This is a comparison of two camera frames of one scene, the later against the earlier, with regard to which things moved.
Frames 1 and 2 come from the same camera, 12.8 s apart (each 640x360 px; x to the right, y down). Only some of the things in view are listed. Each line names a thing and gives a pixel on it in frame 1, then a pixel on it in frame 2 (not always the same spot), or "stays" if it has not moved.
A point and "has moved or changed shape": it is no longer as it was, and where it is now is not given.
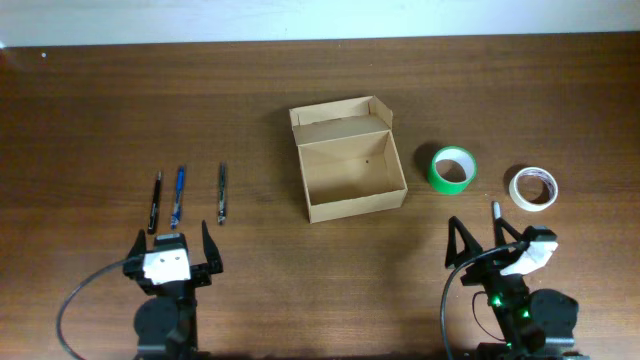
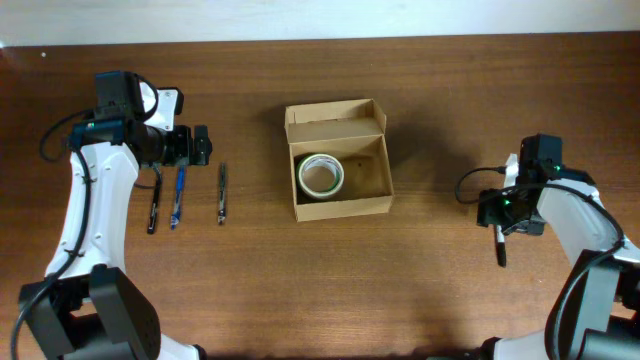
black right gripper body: (482, 270) to (491, 209)
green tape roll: (451, 169) to (299, 172)
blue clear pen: (178, 199) stays
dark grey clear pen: (222, 196) stays
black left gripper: (203, 268) to (183, 145)
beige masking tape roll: (525, 204) has moved or changed shape
